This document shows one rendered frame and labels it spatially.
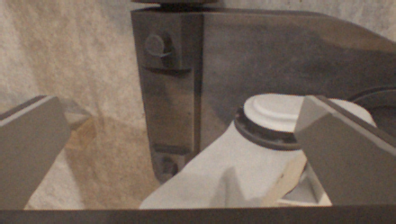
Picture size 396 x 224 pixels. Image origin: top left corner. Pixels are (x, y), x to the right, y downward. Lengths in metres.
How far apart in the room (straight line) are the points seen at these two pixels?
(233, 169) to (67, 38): 0.69
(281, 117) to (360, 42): 0.23
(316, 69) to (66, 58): 0.77
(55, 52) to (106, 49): 0.20
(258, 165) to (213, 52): 0.26
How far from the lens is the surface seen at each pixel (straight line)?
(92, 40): 0.78
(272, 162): 0.32
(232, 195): 0.27
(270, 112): 0.35
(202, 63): 0.47
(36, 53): 0.94
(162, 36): 0.40
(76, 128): 0.87
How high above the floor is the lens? 0.61
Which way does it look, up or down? 58 degrees down
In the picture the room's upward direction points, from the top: 161 degrees counter-clockwise
